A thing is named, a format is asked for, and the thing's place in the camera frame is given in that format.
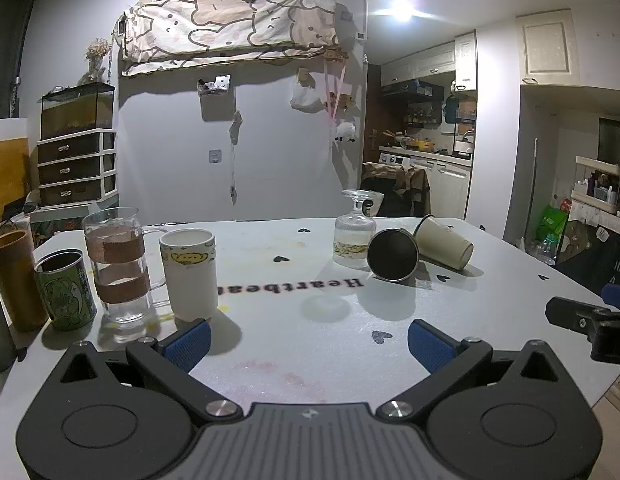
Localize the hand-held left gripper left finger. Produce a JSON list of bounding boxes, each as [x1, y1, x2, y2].
[[59, 318, 244, 424]]

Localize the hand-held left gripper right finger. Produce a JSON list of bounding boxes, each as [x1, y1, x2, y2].
[[377, 318, 562, 419]]

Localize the black metal cup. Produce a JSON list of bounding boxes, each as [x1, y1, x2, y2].
[[366, 228, 420, 283]]

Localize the cream paper cup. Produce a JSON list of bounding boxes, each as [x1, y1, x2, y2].
[[413, 214, 475, 271]]

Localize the white cup with yellow print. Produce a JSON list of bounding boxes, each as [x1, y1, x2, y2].
[[159, 228, 219, 322]]

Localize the green printed metal cup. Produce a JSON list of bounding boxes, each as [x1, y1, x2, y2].
[[33, 249, 98, 332]]

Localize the brown bamboo cup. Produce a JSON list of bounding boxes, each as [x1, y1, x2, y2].
[[0, 230, 50, 333]]

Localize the black printed box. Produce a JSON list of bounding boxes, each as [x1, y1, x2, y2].
[[555, 214, 620, 297]]

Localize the green plastic bag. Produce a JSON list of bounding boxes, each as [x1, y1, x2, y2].
[[535, 203, 570, 243]]

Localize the glass mug with brown bands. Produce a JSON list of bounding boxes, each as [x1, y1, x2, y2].
[[82, 207, 171, 325]]

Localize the white storage rack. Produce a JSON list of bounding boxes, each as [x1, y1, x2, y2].
[[570, 156, 620, 221]]

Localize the white mop pole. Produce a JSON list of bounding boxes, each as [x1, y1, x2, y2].
[[521, 137, 539, 251]]

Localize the clear stemmed glass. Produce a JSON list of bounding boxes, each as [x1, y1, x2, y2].
[[333, 189, 377, 269]]

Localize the chair with dark jacket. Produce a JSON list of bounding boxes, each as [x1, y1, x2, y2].
[[360, 161, 432, 218]]

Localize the white drawer cabinet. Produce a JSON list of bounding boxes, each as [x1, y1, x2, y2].
[[37, 128, 118, 207]]

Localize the white plush toy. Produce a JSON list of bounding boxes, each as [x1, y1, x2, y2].
[[332, 121, 357, 147]]

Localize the black range hood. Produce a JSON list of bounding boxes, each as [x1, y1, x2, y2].
[[381, 80, 445, 102]]

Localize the glass aquarium tank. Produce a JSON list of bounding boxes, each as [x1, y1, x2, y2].
[[40, 82, 116, 141]]

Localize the white hanging bag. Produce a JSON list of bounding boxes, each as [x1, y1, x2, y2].
[[290, 80, 324, 114]]

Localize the cream kitchen upper cabinets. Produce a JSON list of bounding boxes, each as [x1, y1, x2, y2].
[[380, 31, 478, 92]]

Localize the dried flower vase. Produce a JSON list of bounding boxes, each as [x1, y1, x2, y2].
[[78, 38, 112, 86]]

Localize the printed blanket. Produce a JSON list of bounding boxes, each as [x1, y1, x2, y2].
[[112, 0, 340, 77]]

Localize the round ceiling light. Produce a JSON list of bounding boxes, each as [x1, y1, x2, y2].
[[387, 0, 422, 23]]

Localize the hanging grey cord ornament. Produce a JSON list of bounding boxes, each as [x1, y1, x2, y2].
[[228, 110, 243, 206]]

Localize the small wall holder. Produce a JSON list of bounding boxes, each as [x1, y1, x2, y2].
[[197, 74, 232, 97]]

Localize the white wall cabinet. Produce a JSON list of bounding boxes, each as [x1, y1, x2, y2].
[[516, 8, 581, 86]]

